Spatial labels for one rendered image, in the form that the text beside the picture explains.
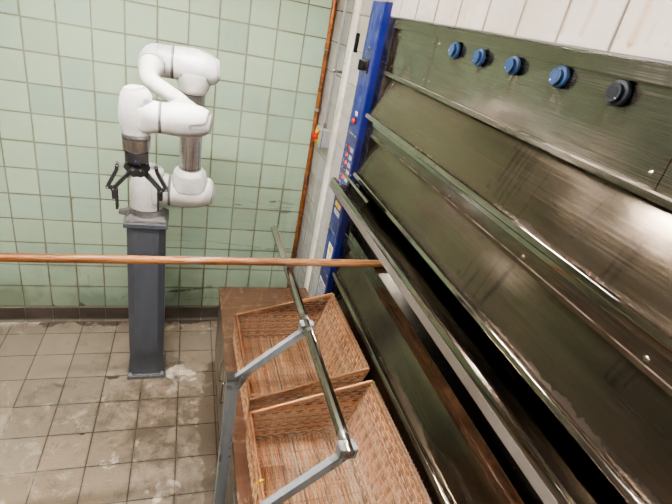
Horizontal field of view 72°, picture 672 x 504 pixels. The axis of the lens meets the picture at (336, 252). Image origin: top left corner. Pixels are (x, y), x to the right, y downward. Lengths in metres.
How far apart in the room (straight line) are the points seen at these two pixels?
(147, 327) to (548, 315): 2.17
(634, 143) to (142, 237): 2.10
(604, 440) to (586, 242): 0.37
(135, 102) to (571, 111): 1.24
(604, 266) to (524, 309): 0.25
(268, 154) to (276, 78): 0.45
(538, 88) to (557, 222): 0.33
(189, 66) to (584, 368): 1.79
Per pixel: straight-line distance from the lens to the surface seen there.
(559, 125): 1.16
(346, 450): 1.19
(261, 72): 2.83
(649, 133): 1.00
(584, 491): 1.04
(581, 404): 1.06
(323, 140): 2.60
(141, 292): 2.66
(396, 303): 1.73
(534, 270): 1.14
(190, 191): 2.37
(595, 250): 1.01
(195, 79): 2.16
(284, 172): 2.99
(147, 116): 1.65
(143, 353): 2.91
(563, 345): 1.10
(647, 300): 0.94
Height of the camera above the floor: 2.07
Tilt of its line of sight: 27 degrees down
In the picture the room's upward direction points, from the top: 12 degrees clockwise
